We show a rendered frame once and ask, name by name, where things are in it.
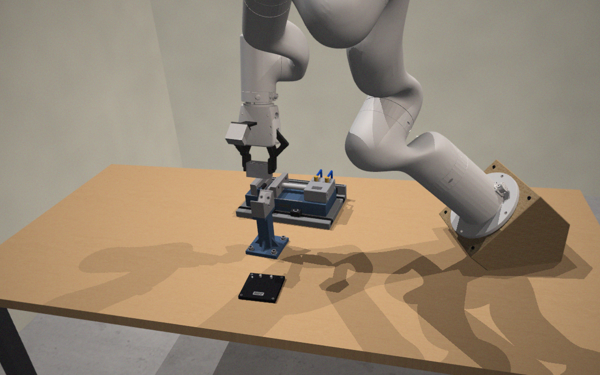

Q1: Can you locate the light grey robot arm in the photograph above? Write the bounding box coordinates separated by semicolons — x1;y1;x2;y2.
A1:
240;0;519;239

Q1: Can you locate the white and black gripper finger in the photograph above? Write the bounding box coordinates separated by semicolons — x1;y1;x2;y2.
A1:
234;145;251;171
266;130;289;174

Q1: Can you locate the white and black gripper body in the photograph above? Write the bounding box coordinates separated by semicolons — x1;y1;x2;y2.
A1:
239;103;281;147

